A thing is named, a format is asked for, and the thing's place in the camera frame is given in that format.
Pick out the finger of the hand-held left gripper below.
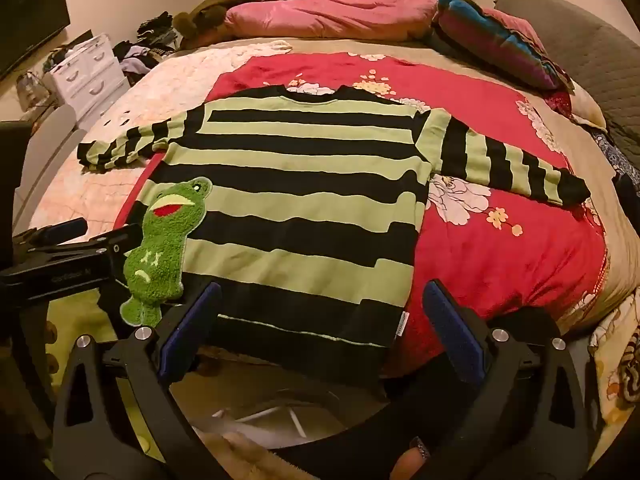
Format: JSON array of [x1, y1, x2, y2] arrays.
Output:
[[75, 223, 146, 271], [15, 217, 89, 252]]

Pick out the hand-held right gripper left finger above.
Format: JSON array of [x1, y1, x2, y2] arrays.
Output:
[[52, 280, 223, 480]]

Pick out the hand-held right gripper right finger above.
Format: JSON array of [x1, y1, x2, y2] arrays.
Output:
[[421, 279, 588, 480]]

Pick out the green black striped sweater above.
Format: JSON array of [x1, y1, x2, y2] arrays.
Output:
[[77, 85, 592, 363]]

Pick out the pile of dark clothes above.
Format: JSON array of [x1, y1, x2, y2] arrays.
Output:
[[112, 10, 181, 86]]

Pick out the person's right hand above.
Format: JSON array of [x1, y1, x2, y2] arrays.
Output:
[[390, 437, 431, 480]]

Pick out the person's yellow-green garment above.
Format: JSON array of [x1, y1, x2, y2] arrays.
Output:
[[45, 287, 136, 361]]

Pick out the red floral blanket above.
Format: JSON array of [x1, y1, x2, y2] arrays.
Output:
[[112, 52, 608, 376]]

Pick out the person's dark trousers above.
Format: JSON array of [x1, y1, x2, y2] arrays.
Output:
[[285, 305, 563, 480]]

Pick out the white quilted bedspread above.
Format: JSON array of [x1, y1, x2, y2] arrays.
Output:
[[30, 40, 301, 241]]

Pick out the white drawer cabinet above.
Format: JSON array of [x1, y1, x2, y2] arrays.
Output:
[[42, 34, 126, 106]]

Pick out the yellow printed blanket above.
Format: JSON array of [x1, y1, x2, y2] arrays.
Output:
[[587, 287, 640, 441]]

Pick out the black television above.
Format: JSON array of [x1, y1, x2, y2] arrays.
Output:
[[0, 0, 71, 81]]

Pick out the blue patterned cloth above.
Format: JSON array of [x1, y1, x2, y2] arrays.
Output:
[[592, 125, 640, 186]]

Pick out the dark red cloth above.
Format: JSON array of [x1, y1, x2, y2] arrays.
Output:
[[545, 87, 576, 118]]

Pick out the brown plush toy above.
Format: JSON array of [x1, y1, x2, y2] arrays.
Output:
[[172, 0, 306, 51]]

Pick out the cream pillow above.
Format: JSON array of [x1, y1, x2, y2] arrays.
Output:
[[570, 85, 608, 131]]

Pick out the colourful striped pillow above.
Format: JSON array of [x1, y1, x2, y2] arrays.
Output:
[[432, 0, 576, 92]]

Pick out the grey quilted headboard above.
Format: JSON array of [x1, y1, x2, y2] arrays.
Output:
[[492, 0, 640, 161]]

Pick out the pink duvet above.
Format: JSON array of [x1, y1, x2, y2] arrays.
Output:
[[222, 0, 443, 41]]

